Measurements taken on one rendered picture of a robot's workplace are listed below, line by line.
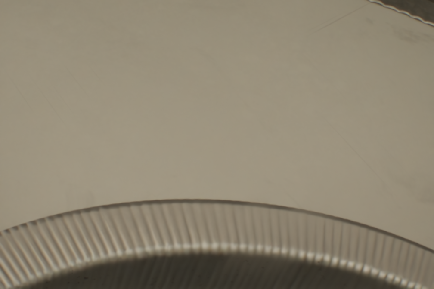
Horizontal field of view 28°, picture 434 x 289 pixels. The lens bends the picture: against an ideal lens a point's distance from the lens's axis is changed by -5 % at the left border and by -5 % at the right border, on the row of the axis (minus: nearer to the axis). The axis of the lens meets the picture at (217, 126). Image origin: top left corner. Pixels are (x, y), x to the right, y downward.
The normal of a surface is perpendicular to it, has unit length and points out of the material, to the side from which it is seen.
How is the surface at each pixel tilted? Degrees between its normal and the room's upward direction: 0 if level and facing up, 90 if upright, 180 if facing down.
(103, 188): 90
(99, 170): 90
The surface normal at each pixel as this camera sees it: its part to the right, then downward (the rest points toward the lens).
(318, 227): 0.04, -0.72
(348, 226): 0.25, -0.69
